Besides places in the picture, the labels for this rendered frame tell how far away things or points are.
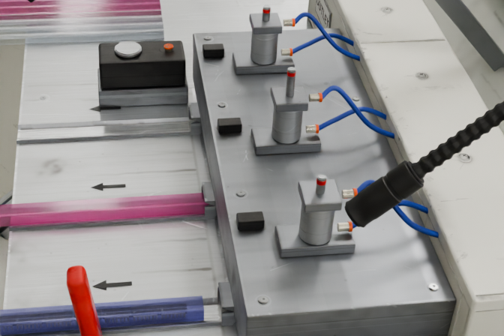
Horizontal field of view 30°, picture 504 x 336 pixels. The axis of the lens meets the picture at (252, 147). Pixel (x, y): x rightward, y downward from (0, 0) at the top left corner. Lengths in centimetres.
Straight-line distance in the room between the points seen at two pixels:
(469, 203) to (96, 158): 32
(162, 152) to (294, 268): 23
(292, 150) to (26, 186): 22
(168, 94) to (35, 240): 20
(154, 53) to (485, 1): 30
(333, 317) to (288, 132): 16
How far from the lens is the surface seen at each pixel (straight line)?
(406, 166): 52
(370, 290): 61
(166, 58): 84
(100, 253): 71
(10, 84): 216
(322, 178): 59
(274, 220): 65
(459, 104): 75
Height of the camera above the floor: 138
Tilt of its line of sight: 18 degrees down
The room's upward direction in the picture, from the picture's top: 53 degrees clockwise
